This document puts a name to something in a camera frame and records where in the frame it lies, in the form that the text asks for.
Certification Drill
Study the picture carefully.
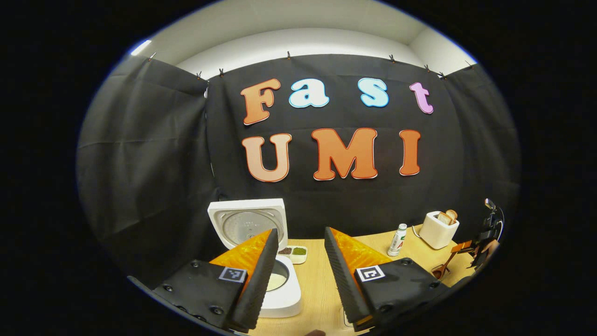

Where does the white drink bottle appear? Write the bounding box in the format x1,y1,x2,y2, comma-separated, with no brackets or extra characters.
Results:
387,223,408,257

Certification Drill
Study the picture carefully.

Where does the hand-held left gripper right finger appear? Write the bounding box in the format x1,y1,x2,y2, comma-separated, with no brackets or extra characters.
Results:
324,226,451,332

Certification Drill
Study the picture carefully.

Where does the white toaster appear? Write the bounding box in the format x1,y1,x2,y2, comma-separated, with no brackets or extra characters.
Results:
419,211,460,250

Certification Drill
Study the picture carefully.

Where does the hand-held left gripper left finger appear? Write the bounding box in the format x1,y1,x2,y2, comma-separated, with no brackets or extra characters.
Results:
152,228,279,333

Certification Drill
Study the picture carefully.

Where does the black backdrop cloth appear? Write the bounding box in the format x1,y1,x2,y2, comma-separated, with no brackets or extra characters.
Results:
77,54,521,285

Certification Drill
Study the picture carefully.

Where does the white compartment seasoning dish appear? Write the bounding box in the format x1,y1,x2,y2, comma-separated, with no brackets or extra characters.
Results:
278,245,308,265

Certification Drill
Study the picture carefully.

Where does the brown wooden spoon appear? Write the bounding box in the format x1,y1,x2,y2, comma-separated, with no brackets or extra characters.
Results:
431,250,460,280

